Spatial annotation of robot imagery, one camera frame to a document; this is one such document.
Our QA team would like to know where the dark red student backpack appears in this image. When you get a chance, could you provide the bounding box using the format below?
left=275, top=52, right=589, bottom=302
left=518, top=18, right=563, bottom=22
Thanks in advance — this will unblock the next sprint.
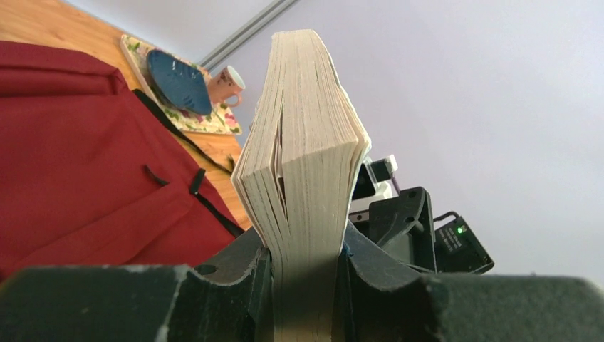
left=1, top=41, right=242, bottom=279

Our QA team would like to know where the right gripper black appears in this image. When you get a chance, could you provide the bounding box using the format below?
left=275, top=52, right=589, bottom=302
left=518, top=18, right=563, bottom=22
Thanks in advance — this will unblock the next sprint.
left=349, top=187, right=437, bottom=273

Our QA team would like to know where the blue comic paperback book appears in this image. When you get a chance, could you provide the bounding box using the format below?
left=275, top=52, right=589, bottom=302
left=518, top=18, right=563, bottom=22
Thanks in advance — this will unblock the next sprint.
left=231, top=29, right=371, bottom=341

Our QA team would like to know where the floral rectangular tray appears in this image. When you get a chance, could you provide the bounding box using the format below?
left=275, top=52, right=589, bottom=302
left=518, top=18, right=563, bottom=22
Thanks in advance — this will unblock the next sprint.
left=120, top=34, right=242, bottom=135

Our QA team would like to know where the pink floral mug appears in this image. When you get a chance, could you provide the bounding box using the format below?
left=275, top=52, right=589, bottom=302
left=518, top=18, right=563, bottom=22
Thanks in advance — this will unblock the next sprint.
left=207, top=66, right=246, bottom=107

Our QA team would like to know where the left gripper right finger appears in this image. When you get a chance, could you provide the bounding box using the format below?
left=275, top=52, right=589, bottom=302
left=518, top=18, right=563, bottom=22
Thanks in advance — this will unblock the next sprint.
left=338, top=225, right=603, bottom=341

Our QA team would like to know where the dark blue leaf plate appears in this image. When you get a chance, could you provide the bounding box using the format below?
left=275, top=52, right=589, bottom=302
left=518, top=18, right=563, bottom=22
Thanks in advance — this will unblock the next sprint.
left=147, top=49, right=213, bottom=115

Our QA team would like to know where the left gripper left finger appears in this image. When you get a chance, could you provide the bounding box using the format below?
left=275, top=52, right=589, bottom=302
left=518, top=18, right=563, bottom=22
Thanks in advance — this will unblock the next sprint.
left=1, top=230, right=271, bottom=341

